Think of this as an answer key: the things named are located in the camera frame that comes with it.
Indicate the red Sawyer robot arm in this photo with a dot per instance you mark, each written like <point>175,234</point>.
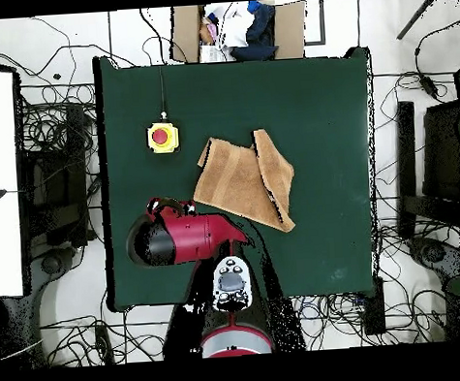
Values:
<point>194,235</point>

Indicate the yellow emergency stop button box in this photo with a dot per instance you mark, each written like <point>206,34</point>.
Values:
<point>163,137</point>

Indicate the tan terry towel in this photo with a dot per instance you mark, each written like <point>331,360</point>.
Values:
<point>237,182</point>

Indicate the black chair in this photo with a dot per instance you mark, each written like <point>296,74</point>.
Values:
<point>441,150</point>
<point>64,181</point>

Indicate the brown cardboard box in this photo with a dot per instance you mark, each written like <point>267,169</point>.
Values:
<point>183,34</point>

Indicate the dark green table cloth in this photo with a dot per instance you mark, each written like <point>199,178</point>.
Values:
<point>307,116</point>

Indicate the white garment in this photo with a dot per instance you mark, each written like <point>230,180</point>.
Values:
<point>235,27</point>

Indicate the navy blue garment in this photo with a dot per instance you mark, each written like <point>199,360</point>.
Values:
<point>261,33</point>

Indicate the black power strip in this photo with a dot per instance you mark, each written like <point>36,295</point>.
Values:
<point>374,310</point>

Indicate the black power adapter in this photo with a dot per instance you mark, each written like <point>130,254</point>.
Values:
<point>428,86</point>

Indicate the black rod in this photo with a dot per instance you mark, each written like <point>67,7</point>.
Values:
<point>417,15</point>

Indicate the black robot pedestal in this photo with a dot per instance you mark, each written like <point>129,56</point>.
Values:
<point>180,337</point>

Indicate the dark rectangular frame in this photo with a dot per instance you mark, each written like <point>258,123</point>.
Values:
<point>322,21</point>

